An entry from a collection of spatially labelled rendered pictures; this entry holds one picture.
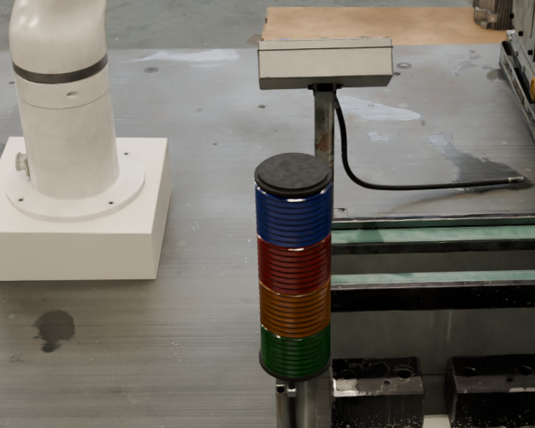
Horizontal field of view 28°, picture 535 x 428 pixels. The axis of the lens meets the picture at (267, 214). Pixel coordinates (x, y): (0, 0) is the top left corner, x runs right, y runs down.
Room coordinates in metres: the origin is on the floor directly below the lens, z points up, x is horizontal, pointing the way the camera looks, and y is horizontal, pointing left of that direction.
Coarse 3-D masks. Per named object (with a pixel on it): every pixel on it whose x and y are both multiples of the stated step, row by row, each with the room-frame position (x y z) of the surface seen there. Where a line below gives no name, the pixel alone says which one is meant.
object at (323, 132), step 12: (312, 84) 1.24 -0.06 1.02; (324, 84) 1.24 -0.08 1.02; (336, 84) 1.24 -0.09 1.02; (324, 96) 1.24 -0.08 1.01; (336, 96) 1.27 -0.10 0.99; (324, 108) 1.24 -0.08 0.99; (336, 108) 1.27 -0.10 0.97; (324, 120) 1.24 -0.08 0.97; (324, 132) 1.24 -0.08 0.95; (324, 144) 1.24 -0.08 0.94; (324, 156) 1.24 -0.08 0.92; (348, 168) 1.29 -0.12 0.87; (360, 180) 1.30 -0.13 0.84; (492, 180) 1.34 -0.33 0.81; (504, 180) 1.34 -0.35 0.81; (516, 180) 1.34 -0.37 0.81; (336, 216) 1.26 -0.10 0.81
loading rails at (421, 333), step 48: (336, 240) 1.04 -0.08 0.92; (384, 240) 1.04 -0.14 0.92; (432, 240) 1.03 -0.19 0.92; (480, 240) 1.03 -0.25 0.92; (528, 240) 1.03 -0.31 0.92; (336, 288) 0.93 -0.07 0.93; (384, 288) 0.93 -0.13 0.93; (432, 288) 0.93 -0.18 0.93; (480, 288) 0.93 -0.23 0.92; (528, 288) 0.93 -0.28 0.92; (336, 336) 0.93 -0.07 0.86; (384, 336) 0.93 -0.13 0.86; (432, 336) 0.93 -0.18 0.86; (480, 336) 0.93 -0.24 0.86; (528, 336) 0.93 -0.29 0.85
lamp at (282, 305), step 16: (320, 288) 0.68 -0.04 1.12; (272, 304) 0.68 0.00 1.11; (288, 304) 0.67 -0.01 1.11; (304, 304) 0.67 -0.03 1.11; (320, 304) 0.68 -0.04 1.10; (272, 320) 0.68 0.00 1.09; (288, 320) 0.67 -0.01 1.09; (304, 320) 0.67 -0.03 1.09; (320, 320) 0.68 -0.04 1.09; (288, 336) 0.67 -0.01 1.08; (304, 336) 0.67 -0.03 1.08
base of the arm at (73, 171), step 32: (32, 96) 1.19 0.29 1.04; (64, 96) 1.18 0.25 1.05; (96, 96) 1.21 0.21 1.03; (32, 128) 1.20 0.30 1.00; (64, 128) 1.19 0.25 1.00; (96, 128) 1.20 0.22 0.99; (32, 160) 1.21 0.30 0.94; (64, 160) 1.19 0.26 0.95; (96, 160) 1.20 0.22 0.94; (128, 160) 1.29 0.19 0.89; (32, 192) 1.21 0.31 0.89; (64, 192) 1.19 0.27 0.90; (96, 192) 1.20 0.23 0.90; (128, 192) 1.21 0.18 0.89
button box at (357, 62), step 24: (264, 48) 1.24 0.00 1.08; (288, 48) 1.24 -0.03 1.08; (312, 48) 1.24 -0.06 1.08; (336, 48) 1.23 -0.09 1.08; (360, 48) 1.23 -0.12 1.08; (384, 48) 1.23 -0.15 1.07; (264, 72) 1.22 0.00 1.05; (288, 72) 1.22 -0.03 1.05; (312, 72) 1.22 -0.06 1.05; (336, 72) 1.22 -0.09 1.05; (360, 72) 1.22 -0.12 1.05; (384, 72) 1.21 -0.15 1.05
